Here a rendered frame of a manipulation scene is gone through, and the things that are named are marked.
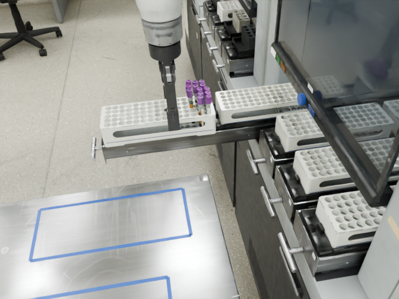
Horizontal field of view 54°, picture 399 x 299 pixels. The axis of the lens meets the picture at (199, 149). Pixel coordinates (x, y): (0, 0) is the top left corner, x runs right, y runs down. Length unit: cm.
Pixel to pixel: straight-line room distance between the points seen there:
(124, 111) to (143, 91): 180
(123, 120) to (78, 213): 26
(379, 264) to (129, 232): 51
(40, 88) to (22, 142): 62
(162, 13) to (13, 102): 231
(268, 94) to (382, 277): 61
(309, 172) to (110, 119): 51
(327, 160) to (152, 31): 51
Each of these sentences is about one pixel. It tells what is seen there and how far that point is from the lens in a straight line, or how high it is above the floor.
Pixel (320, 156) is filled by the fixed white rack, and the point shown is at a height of 86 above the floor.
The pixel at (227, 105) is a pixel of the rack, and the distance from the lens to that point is 113.
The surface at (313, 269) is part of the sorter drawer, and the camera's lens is 91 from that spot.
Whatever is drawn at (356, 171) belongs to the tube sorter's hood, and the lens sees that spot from 78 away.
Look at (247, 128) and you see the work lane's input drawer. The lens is 115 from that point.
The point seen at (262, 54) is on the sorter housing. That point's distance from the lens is 138.
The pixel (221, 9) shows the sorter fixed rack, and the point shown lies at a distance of 176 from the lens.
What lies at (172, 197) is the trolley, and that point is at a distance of 93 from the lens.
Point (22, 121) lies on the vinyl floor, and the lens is 283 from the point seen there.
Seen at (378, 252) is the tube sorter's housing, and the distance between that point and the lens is 83.
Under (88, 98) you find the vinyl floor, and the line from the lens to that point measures 288.
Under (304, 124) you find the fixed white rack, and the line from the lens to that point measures 109.
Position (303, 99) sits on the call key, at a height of 99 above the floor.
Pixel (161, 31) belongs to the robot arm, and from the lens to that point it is 88.
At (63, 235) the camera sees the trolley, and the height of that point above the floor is 82.
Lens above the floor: 152
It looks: 41 degrees down
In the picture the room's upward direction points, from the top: 3 degrees counter-clockwise
